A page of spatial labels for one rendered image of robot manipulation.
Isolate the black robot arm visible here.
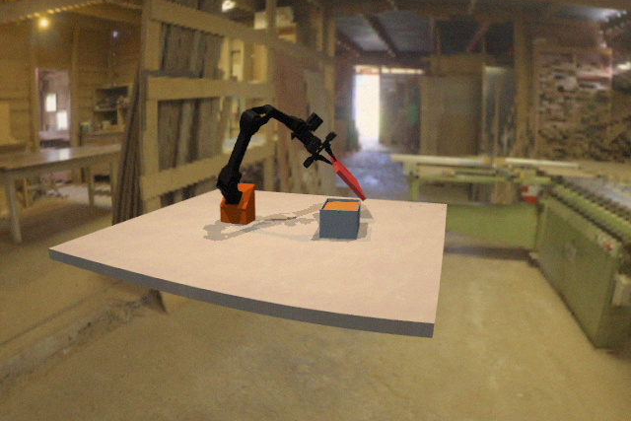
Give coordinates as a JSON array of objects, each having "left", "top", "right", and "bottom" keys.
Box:
[{"left": 216, "top": 105, "right": 323, "bottom": 205}]

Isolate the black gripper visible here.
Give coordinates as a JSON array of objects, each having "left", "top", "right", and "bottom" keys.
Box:
[{"left": 303, "top": 131, "right": 337, "bottom": 168}]

